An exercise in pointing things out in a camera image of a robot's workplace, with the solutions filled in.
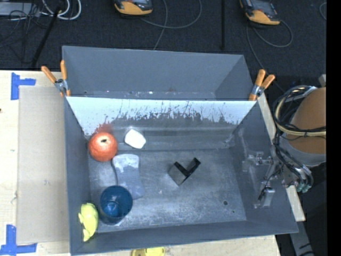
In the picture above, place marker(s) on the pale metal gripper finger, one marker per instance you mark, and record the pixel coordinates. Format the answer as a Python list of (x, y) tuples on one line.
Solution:
[(267, 196), (259, 160)]

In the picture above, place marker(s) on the grey metal bin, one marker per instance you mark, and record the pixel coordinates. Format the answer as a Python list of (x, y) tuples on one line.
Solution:
[(202, 196)]

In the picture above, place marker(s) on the black L-shaped block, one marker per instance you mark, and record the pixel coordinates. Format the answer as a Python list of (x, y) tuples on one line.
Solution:
[(183, 172)]

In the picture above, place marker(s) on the white rounded block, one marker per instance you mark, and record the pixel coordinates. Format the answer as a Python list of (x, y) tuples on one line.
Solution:
[(135, 139)]

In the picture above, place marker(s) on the pale grey flat packet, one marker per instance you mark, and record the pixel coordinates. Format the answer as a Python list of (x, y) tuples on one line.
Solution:
[(130, 177)]

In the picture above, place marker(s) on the dark blue cup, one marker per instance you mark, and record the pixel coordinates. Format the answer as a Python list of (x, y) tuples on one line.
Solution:
[(116, 204)]

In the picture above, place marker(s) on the orange fruit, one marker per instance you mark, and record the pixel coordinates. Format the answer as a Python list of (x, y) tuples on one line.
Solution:
[(102, 147)]

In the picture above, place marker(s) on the yellow toy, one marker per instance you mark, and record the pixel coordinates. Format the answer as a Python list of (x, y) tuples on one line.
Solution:
[(89, 220)]

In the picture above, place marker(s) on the pale cardboard board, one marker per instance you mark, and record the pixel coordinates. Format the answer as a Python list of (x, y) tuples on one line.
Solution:
[(40, 169)]

